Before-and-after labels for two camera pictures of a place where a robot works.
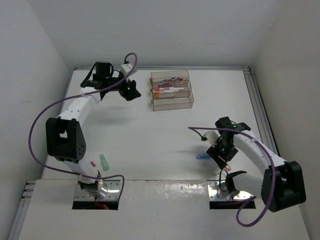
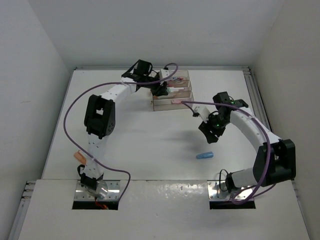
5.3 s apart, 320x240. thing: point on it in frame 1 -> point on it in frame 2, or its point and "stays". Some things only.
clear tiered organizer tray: [171, 90] stays
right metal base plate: [217, 190] stays
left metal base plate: [112, 187] stays
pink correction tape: [227, 168] -> [176, 101]
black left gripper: [130, 93] -> [159, 90]
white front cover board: [153, 210] stays
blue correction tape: [203, 156] stays
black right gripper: [221, 163] -> [206, 128]
